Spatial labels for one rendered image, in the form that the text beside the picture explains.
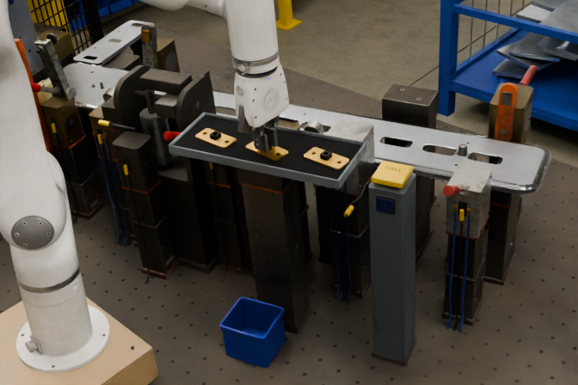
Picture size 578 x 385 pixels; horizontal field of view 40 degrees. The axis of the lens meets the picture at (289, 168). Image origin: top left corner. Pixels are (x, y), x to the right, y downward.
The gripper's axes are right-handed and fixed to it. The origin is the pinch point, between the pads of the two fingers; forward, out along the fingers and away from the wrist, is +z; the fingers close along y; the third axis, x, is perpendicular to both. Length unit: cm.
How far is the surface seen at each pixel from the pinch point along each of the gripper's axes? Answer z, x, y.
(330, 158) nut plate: 2.4, -12.3, 4.6
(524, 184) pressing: 19, -35, 39
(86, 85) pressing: 19, 82, 12
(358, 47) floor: 119, 166, 232
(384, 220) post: 11.5, -24.5, 4.6
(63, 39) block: 14, 104, 21
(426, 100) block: 16, -2, 52
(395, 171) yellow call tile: 2.7, -24.3, 8.5
